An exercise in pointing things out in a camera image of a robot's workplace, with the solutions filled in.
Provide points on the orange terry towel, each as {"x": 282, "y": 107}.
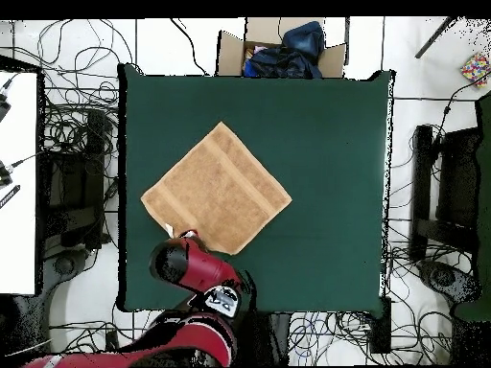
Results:
{"x": 218, "y": 184}

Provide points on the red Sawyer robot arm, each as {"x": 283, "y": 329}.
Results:
{"x": 203, "y": 268}

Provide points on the colourful dotted item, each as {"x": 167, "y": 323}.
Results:
{"x": 475, "y": 69}

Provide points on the dark green table cloth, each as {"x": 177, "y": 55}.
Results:
{"x": 326, "y": 153}

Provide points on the cardboard box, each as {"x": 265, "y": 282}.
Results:
{"x": 230, "y": 53}

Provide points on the dark blue clothing pile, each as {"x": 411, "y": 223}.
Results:
{"x": 291, "y": 57}

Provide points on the black equipment stand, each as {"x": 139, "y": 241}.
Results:
{"x": 73, "y": 184}
{"x": 456, "y": 180}

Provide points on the black power strip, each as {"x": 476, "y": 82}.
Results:
{"x": 111, "y": 341}

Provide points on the white side table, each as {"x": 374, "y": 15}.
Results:
{"x": 17, "y": 191}

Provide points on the green covered furniture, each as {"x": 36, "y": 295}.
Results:
{"x": 484, "y": 230}

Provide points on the grey metal bar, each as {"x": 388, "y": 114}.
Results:
{"x": 435, "y": 37}

